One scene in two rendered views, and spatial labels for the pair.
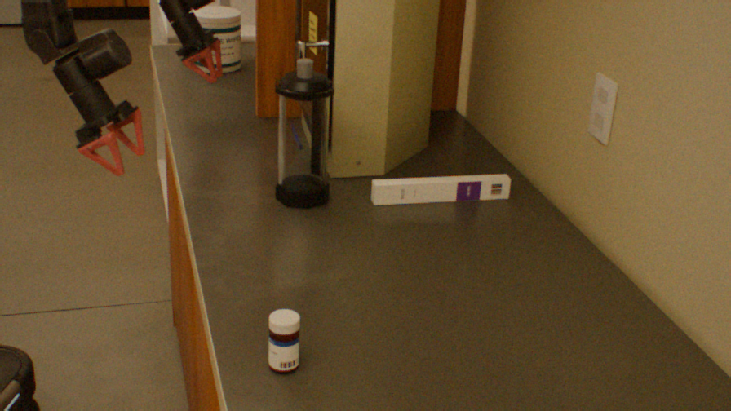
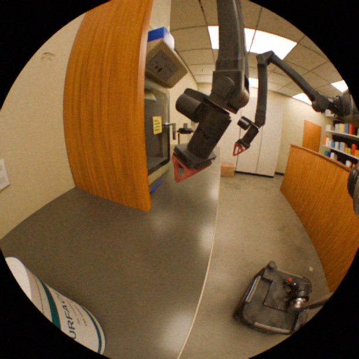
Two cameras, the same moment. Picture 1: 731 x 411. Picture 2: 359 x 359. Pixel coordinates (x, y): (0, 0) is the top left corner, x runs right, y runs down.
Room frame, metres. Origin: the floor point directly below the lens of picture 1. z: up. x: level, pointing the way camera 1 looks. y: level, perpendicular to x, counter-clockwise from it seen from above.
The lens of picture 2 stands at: (2.27, 0.53, 1.18)
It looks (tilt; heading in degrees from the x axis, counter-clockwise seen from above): 24 degrees down; 214
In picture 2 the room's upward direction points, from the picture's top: straight up
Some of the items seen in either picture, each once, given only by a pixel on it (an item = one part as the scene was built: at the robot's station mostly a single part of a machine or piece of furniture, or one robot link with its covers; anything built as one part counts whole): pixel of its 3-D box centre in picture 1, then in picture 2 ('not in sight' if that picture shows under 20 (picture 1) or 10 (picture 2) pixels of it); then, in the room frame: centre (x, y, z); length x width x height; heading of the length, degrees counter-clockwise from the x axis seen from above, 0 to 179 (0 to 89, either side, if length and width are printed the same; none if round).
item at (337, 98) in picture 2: not in sight; (332, 105); (1.58, 0.98, 1.45); 0.09 x 0.08 x 0.12; 173
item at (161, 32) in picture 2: not in sight; (157, 42); (1.94, 0.20, 1.56); 0.10 x 0.10 x 0.09; 16
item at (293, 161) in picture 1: (303, 139); (185, 147); (1.62, 0.12, 1.06); 0.11 x 0.11 x 0.21
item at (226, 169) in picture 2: not in sight; (225, 169); (-0.90, -0.14, 0.14); 0.41 x 0.33 x 0.29; 113
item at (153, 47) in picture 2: not in sight; (166, 68); (1.86, 0.18, 1.46); 0.32 x 0.12 x 0.10; 16
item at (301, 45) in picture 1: (309, 62); (171, 130); (1.76, 0.13, 1.17); 0.05 x 0.03 x 0.10; 106
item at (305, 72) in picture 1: (304, 77); (185, 128); (1.62, 0.12, 1.18); 0.09 x 0.09 x 0.07
